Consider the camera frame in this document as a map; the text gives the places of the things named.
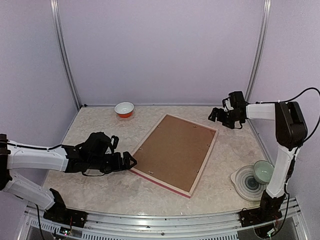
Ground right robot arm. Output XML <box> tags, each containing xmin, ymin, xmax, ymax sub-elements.
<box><xmin>208</xmin><ymin>91</ymin><xmax>308</xmax><ymax>222</ymax></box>

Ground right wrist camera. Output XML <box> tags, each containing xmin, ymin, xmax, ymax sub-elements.
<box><xmin>222</xmin><ymin>97</ymin><xmax>231</xmax><ymax>112</ymax></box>

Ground aluminium corner post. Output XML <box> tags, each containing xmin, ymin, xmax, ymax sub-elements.
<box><xmin>244</xmin><ymin>0</ymin><xmax>272</xmax><ymax>102</ymax></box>
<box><xmin>50</xmin><ymin>0</ymin><xmax>82</xmax><ymax>111</ymax></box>

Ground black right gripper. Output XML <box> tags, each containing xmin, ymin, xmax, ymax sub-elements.
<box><xmin>209</xmin><ymin>107</ymin><xmax>242</xmax><ymax>129</ymax></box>

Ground white swirl plate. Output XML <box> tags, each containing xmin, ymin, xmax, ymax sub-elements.
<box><xmin>230</xmin><ymin>165</ymin><xmax>267</xmax><ymax>202</ymax></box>

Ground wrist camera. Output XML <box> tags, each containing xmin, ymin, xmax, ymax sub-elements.
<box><xmin>222</xmin><ymin>97</ymin><xmax>231</xmax><ymax>112</ymax></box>
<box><xmin>109</xmin><ymin>135</ymin><xmax>119</xmax><ymax>154</ymax></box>

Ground orange white bowl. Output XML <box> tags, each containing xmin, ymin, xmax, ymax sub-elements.
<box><xmin>114</xmin><ymin>102</ymin><xmax>135</xmax><ymax>118</ymax></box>

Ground green ceramic bowl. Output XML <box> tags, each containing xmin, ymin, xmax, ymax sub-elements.
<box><xmin>253</xmin><ymin>160</ymin><xmax>274</xmax><ymax>185</ymax></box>

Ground aluminium front rail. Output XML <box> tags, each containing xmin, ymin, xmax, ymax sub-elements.
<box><xmin>23</xmin><ymin>197</ymin><xmax>305</xmax><ymax>240</ymax></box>

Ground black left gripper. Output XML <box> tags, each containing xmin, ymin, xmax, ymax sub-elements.
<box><xmin>88</xmin><ymin>151</ymin><xmax>137</xmax><ymax>174</ymax></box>

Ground pink wooden picture frame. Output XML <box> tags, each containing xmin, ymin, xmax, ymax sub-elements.
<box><xmin>129</xmin><ymin>113</ymin><xmax>220</xmax><ymax>199</ymax></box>

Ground right aluminium corner post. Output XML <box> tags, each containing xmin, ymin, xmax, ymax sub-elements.
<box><xmin>244</xmin><ymin>0</ymin><xmax>272</xmax><ymax>102</ymax></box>

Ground left aluminium corner post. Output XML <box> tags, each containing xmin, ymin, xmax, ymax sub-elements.
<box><xmin>50</xmin><ymin>0</ymin><xmax>82</xmax><ymax>111</ymax></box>

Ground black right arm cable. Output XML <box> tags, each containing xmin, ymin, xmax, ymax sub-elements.
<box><xmin>222</xmin><ymin>87</ymin><xmax>320</xmax><ymax>226</ymax></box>

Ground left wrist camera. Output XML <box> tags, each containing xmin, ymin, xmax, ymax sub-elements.
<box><xmin>109</xmin><ymin>135</ymin><xmax>119</xmax><ymax>154</ymax></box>

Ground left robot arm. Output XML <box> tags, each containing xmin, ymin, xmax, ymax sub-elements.
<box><xmin>0</xmin><ymin>132</ymin><xmax>137</xmax><ymax>223</ymax></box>

